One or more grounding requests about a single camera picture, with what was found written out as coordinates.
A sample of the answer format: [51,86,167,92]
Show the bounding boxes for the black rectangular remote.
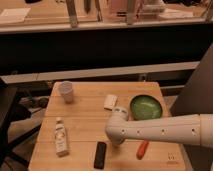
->
[94,142,107,169]

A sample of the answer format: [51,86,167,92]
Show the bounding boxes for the dark chair at left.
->
[0,77,41,167]

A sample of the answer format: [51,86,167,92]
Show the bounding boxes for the green bowl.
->
[130,95,163,120]

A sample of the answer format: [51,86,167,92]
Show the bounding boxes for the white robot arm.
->
[105,107,213,148]

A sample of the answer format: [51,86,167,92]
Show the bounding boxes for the orange carrot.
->
[136,140,149,160]

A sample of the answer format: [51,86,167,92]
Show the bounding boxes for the small white bottle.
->
[55,117,69,157]

